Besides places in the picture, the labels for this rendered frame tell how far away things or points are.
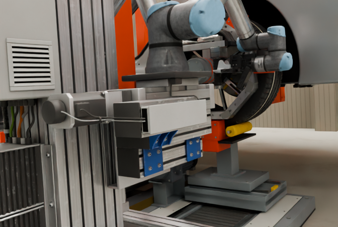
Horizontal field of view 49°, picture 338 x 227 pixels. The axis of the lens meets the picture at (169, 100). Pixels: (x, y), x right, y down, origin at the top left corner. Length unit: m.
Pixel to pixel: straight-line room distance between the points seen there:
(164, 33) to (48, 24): 0.38
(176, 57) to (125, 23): 0.98
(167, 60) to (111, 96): 0.28
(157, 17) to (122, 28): 0.91
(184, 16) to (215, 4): 0.10
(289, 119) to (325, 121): 0.67
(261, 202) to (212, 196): 0.29
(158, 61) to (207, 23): 0.20
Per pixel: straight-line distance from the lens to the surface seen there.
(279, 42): 1.67
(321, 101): 5.79
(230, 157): 2.23
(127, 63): 2.12
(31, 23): 1.02
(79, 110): 0.92
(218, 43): 1.83
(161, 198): 2.24
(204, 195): 2.22
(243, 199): 2.11
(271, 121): 6.34
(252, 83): 1.96
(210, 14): 1.15
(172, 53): 1.21
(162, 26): 1.22
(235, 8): 1.64
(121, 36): 2.11
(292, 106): 6.20
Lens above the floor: 0.77
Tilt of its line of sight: 2 degrees down
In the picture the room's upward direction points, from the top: 3 degrees counter-clockwise
